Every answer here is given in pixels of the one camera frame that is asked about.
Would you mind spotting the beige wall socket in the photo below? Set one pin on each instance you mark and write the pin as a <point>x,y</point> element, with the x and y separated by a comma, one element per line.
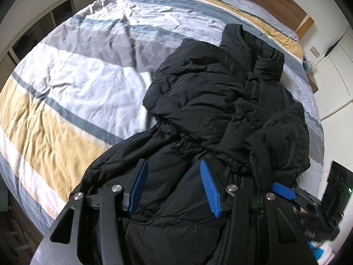
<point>314,51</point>

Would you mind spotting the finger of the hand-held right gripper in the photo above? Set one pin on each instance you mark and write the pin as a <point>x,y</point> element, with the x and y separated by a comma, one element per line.
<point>284,191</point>

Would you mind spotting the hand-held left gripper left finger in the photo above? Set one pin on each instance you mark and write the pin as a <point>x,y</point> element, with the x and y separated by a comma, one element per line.
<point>138,187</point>

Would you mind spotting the black laptop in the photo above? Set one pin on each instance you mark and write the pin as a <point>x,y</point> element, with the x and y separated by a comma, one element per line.
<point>337,187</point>

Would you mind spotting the white wardrobe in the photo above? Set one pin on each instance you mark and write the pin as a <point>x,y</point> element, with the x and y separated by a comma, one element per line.
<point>335,74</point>

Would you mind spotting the white shelf unit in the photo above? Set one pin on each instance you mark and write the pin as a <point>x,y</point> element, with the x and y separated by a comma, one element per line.
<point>41,24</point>

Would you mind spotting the striped duvet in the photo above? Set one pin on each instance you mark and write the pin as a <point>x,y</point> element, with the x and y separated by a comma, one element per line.
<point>82,74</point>

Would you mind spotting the wooden nightstand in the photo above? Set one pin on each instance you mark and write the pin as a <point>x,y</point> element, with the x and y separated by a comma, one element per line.
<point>313,80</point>

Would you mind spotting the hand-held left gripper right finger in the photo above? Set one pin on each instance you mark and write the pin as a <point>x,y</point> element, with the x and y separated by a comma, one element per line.
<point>210,190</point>

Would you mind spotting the black puffer jacket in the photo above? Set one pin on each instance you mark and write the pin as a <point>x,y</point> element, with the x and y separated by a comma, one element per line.
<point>220,110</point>

